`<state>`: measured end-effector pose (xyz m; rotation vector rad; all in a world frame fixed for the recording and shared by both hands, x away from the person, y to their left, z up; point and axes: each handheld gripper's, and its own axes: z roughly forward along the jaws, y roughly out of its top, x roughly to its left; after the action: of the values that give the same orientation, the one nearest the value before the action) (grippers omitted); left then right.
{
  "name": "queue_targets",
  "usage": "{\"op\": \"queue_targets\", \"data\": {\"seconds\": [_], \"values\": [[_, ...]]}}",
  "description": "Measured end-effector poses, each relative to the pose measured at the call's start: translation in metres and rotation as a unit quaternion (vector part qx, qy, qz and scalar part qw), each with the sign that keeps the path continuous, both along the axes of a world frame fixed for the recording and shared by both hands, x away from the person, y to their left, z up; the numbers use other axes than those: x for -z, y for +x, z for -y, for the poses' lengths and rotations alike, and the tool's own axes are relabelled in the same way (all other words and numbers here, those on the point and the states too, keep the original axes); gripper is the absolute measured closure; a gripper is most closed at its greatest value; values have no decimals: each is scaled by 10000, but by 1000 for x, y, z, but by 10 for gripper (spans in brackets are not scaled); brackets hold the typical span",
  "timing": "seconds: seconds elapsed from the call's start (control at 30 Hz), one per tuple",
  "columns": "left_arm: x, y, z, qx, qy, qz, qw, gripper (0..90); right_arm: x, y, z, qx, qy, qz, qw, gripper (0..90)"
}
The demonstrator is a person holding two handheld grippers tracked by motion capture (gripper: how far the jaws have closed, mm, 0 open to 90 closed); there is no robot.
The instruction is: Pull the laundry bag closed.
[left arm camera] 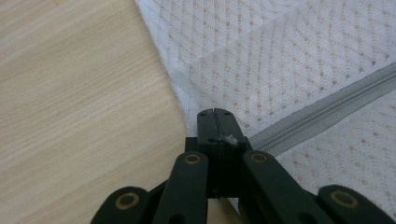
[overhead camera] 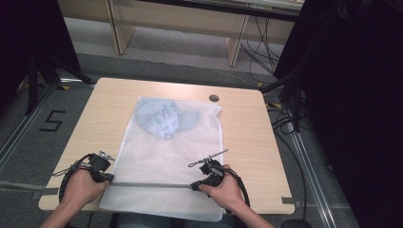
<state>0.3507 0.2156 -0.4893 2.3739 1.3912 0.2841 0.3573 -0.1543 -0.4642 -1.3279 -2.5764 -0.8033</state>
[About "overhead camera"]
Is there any person's left hand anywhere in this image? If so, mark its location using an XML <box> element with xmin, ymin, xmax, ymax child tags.
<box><xmin>59</xmin><ymin>168</ymin><xmax>110</xmax><ymax>209</ymax></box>

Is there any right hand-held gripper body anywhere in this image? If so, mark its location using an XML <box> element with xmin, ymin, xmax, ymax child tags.
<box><xmin>187</xmin><ymin>148</ymin><xmax>230</xmax><ymax>188</ymax></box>

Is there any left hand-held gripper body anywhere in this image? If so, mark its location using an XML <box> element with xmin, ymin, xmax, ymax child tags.
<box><xmin>87</xmin><ymin>149</ymin><xmax>116</xmax><ymax>184</ymax></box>

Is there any person's right hand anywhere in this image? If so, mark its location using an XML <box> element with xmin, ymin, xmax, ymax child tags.
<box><xmin>199</xmin><ymin>163</ymin><xmax>245</xmax><ymax>214</ymax></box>

